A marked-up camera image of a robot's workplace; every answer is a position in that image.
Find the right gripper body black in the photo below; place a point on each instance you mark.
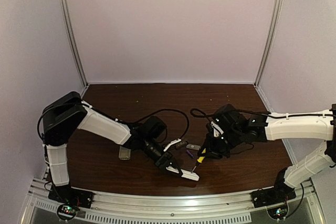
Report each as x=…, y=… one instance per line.
x=214, y=145

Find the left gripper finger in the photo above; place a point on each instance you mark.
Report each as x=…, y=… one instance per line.
x=174, y=167
x=170, y=172

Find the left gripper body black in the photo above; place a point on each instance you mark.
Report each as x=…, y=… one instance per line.
x=165, y=161

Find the white remote control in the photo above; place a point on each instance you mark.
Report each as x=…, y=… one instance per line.
x=189, y=175

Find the purple battery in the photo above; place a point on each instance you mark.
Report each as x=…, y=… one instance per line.
x=189, y=154

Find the grey battery cover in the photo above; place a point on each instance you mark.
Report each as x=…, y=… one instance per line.
x=193, y=147

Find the yellow handled screwdriver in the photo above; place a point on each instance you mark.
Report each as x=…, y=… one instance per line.
x=201, y=157

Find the grey remote control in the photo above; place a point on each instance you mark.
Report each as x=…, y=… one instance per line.
x=124, y=154

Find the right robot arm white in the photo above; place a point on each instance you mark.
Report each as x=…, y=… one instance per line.
x=231, y=127

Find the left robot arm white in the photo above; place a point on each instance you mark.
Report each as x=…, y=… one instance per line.
x=70, y=113

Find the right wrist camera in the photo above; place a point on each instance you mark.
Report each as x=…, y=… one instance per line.
x=214, y=129

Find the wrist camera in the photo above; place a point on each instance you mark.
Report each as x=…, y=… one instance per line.
x=214, y=129
x=175, y=145

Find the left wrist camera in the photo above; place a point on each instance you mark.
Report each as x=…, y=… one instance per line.
x=175, y=145

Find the aluminium front rail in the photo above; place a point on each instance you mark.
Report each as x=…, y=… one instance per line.
x=222, y=208

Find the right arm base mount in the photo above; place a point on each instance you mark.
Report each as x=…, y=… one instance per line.
x=272, y=195

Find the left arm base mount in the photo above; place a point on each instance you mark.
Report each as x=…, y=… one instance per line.
x=74, y=197

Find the right aluminium frame post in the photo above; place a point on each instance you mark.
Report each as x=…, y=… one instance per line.
x=276, y=11

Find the aluminium frame post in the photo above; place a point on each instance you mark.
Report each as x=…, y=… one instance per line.
x=72, y=42
x=276, y=11

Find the left aluminium frame post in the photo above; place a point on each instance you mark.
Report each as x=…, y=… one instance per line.
x=72, y=42

